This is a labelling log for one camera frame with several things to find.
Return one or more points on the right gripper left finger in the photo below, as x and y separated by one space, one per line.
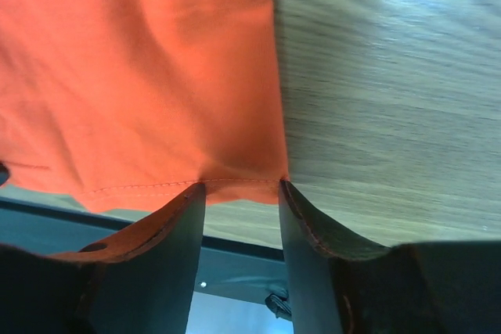
138 280

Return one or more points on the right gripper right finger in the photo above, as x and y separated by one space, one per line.
342 282

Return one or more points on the orange t shirt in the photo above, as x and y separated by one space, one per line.
123 104

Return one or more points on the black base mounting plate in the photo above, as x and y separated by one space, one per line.
229 269

